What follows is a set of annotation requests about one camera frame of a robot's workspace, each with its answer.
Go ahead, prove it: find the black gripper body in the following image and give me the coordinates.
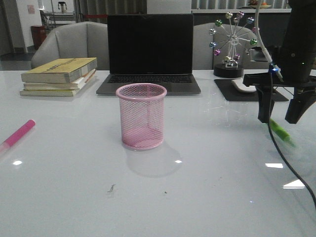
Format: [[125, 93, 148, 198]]
[[242, 45, 316, 93]]

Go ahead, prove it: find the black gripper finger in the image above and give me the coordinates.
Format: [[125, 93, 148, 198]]
[[285, 86, 313, 124], [256, 85, 275, 123]]

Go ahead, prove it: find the green highlighter pen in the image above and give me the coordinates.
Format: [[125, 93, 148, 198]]
[[270, 118, 295, 147]]

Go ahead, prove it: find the pink highlighter pen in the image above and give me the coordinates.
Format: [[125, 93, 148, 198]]
[[0, 119, 36, 156]]

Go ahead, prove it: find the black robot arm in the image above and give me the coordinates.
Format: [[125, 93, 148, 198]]
[[243, 0, 316, 124]]

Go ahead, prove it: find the pink mesh pen holder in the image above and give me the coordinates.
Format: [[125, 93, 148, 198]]
[[116, 83, 167, 150]]

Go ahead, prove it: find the white computer mouse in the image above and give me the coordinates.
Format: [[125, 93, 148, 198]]
[[232, 79, 256, 93]]

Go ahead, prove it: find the black mouse pad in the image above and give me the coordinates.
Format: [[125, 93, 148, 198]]
[[213, 79, 289, 102]]

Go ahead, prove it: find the ferris wheel desk ornament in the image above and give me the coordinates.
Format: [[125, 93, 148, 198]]
[[209, 11, 258, 79]]

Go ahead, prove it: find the right grey armchair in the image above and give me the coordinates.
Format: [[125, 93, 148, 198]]
[[193, 23, 269, 70]]

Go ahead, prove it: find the grey armchair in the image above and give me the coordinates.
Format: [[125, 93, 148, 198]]
[[31, 21, 110, 70], [193, 23, 269, 70]]

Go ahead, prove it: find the fruit bowl on counter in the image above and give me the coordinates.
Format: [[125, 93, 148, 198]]
[[247, 0, 271, 9]]

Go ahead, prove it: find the dark grey open laptop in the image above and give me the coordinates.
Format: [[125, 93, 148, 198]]
[[96, 13, 201, 96]]

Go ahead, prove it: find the white box behind laptop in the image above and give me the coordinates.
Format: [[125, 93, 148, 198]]
[[147, 0, 192, 14]]

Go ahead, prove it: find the left grey armchair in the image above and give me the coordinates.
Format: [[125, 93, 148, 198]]
[[31, 21, 110, 70]]

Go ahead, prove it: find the middle cream book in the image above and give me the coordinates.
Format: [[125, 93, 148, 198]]
[[24, 69, 96, 90]]

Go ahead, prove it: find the cream book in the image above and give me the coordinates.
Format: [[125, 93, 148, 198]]
[[24, 69, 96, 90], [20, 74, 95, 97]]

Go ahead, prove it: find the top yellow book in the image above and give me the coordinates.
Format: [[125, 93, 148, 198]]
[[21, 57, 97, 83]]

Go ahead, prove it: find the bottom cream book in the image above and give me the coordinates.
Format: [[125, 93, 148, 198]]
[[20, 74, 95, 97]]

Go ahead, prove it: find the red bin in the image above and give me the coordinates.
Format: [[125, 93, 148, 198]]
[[31, 25, 46, 49]]

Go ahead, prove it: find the white cable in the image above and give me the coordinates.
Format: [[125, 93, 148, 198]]
[[254, 0, 284, 82]]

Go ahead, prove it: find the black cable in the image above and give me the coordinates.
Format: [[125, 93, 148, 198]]
[[268, 63, 316, 210]]

